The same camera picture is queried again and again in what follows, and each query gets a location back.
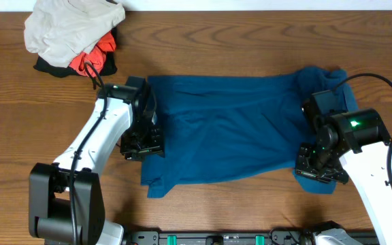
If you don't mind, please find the teal blue t-shirt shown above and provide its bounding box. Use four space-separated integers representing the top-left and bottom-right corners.
141 67 358 198

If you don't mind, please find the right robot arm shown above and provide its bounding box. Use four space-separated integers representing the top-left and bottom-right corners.
295 91 392 244

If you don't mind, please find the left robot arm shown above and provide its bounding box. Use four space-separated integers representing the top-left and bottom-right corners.
29 76 165 245

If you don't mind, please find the black garment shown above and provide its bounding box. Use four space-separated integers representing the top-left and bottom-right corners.
33 28 117 78

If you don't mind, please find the red-orange garment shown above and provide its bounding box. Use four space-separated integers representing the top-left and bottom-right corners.
69 31 117 77

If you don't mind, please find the beige crumpled garment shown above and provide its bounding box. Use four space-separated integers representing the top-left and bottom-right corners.
24 0 125 67

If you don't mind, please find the black mounting rail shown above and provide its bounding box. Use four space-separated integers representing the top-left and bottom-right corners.
121 228 317 245

